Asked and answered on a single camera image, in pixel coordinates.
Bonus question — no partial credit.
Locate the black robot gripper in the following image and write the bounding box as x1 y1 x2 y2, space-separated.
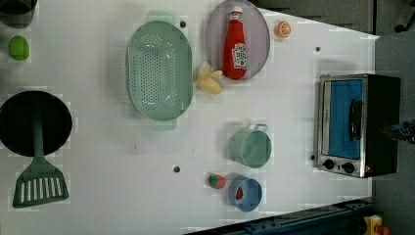
383 121 415 143

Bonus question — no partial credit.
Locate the silver toaster oven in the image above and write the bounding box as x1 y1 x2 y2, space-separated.
315 73 400 178

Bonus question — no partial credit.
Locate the yellow red object bottom right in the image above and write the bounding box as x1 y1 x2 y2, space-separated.
364 214 391 235

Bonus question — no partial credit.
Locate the orange slice toy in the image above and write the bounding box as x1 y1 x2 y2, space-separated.
274 21 292 38

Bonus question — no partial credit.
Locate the blue cup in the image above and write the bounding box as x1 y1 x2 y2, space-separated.
228 175 262 212

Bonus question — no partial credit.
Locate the small red toy in cup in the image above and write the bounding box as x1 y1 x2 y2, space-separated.
236 188 244 200

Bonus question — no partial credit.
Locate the red plush ketchup bottle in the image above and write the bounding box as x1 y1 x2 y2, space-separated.
222 6 248 80

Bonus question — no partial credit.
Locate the grey round plate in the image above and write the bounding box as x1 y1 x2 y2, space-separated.
205 0 270 79

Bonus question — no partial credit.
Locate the red strawberry toy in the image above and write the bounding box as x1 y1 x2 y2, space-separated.
208 174 226 189

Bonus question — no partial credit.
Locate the yellow peeled banana toy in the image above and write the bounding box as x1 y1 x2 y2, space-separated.
193 61 223 95

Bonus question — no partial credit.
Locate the green oval colander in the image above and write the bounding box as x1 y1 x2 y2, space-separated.
125 10 193 131

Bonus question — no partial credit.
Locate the green slotted spatula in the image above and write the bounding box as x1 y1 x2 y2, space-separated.
13 115 69 209

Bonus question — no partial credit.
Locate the black round pan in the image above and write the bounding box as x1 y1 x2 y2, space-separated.
0 91 72 157

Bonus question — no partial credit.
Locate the green lime toy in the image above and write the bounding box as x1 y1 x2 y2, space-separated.
9 35 29 61

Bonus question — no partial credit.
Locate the dark pot top left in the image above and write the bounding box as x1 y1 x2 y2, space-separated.
0 0 38 16

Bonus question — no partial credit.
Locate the green cup with handle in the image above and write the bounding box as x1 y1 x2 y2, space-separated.
228 123 272 168

